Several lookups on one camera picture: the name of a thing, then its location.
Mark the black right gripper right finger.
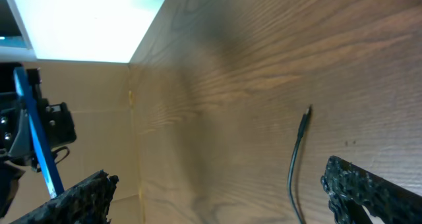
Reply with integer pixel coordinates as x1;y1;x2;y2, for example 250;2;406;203
321;156;421;224

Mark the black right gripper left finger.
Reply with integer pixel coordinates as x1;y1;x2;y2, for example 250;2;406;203
12;170;119;224

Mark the blue Galaxy smartphone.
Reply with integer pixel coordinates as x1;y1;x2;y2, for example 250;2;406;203
14;67;64;199

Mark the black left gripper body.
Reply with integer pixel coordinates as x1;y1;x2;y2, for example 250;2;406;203
1;63;76;171

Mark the black USB charging cable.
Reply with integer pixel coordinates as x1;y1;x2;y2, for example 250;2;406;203
286;105;313;224

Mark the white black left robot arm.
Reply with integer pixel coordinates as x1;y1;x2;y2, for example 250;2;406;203
1;63;76;216

